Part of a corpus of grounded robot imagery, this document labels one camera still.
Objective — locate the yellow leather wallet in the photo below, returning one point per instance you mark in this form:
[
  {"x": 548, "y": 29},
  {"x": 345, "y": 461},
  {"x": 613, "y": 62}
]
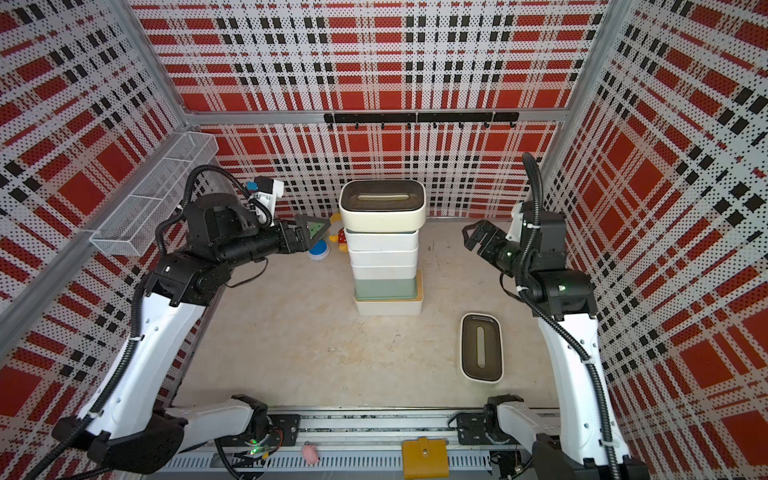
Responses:
[{"x": 425, "y": 458}]

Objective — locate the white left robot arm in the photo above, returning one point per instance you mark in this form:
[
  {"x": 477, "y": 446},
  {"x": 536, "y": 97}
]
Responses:
[{"x": 120, "y": 427}]

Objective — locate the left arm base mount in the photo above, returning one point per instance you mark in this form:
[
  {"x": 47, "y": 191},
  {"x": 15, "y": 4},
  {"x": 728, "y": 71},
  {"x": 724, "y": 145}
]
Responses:
[{"x": 281, "y": 430}]

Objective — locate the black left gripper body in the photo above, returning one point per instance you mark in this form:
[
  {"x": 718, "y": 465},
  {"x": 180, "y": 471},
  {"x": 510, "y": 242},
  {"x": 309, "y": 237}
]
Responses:
[{"x": 261, "y": 242}]

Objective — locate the mint green square tissue box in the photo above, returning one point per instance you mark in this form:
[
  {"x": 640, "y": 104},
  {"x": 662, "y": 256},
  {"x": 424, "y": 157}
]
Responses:
[{"x": 387, "y": 289}]

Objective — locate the small pink object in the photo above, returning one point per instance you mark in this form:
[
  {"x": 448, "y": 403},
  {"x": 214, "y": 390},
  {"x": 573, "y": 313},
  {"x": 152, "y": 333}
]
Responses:
[{"x": 310, "y": 454}]

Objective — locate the white box grey lid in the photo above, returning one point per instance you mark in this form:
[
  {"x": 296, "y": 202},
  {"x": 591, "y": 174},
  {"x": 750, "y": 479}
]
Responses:
[{"x": 381, "y": 241}]

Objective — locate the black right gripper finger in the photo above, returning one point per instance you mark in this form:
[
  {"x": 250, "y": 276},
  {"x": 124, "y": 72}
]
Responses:
[
  {"x": 479, "y": 241},
  {"x": 480, "y": 228}
]

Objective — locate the white bamboo-lid tissue box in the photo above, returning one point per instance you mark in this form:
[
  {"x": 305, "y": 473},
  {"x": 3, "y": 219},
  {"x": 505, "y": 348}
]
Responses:
[
  {"x": 392, "y": 307},
  {"x": 386, "y": 272}
]

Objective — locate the black hook rail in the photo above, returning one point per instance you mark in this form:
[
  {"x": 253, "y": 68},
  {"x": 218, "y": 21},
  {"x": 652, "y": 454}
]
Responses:
[{"x": 462, "y": 117}]

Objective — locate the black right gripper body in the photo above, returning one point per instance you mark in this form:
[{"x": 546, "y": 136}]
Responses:
[{"x": 509, "y": 260}]

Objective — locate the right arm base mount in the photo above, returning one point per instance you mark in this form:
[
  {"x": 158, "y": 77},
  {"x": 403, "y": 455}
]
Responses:
[{"x": 472, "y": 430}]

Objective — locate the white bamboo-lid box corner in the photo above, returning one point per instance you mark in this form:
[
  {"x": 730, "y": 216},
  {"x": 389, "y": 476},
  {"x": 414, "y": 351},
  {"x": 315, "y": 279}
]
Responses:
[{"x": 381, "y": 258}]

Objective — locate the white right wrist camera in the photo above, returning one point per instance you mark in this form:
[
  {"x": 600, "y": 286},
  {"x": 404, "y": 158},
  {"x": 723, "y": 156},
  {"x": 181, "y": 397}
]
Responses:
[{"x": 515, "y": 229}]

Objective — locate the cream box dark lid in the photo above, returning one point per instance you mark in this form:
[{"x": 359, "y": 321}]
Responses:
[
  {"x": 480, "y": 348},
  {"x": 383, "y": 206}
]

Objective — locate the blue and white round button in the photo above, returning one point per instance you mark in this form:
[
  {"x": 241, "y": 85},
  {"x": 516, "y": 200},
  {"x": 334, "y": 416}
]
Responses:
[{"x": 319, "y": 251}]

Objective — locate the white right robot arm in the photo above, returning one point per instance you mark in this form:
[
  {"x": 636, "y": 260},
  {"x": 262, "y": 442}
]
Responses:
[{"x": 589, "y": 444}]

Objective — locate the white wire mesh shelf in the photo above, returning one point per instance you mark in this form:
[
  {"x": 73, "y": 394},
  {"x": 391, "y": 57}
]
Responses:
[{"x": 130, "y": 229}]

